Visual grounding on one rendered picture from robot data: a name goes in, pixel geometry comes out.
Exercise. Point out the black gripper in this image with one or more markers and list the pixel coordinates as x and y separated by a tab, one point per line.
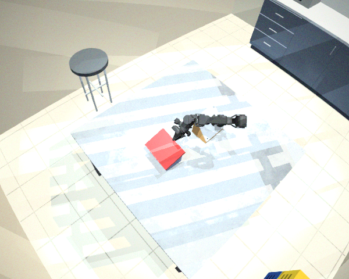
180	131

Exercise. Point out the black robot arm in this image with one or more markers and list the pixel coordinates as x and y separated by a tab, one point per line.
221	120

